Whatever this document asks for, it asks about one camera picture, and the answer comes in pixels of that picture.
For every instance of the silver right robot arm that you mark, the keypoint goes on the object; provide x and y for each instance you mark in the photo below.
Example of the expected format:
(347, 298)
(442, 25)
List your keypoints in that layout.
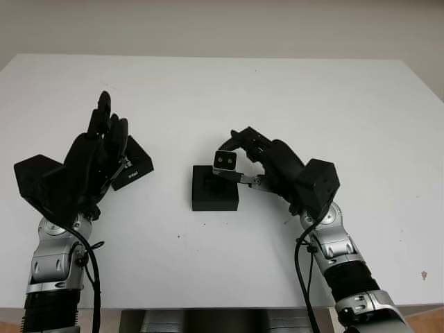
(341, 249)

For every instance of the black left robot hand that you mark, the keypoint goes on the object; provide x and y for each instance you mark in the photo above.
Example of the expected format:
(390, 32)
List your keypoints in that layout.
(86, 163)

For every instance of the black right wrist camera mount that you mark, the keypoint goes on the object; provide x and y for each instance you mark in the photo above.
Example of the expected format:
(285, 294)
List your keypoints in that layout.
(320, 180)

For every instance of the black camera box base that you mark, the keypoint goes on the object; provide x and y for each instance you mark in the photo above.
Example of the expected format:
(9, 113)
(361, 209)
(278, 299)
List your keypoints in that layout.
(213, 203)

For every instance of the dark grey robot torso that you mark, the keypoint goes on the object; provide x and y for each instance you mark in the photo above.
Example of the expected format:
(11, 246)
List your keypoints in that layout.
(222, 322)

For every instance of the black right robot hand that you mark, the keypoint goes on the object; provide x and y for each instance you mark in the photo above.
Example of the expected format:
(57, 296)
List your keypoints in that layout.
(282, 163)

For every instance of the black box lid intel print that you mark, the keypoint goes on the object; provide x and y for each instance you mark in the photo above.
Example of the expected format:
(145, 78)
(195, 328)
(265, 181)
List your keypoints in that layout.
(138, 166)

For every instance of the small silver cube camera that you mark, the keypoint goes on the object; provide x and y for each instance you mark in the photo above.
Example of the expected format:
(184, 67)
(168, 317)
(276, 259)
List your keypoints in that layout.
(224, 161)

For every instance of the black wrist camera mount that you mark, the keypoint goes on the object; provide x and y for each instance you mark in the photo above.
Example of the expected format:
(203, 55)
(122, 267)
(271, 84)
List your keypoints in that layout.
(34, 177)
(320, 180)

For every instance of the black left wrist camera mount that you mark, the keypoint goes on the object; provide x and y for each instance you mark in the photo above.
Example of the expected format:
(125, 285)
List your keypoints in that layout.
(34, 177)

